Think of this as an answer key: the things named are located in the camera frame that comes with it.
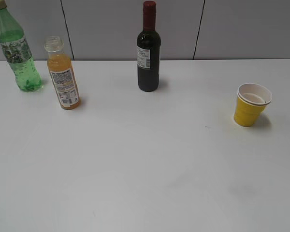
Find orange juice bottle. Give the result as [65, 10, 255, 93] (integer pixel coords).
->
[44, 36, 81, 110]

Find yellow paper cup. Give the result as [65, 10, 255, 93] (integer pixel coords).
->
[233, 83, 272, 127]

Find dark red wine bottle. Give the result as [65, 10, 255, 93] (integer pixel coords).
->
[137, 0, 161, 92]

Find green plastic soda bottle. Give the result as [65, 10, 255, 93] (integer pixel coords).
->
[0, 0, 42, 92]

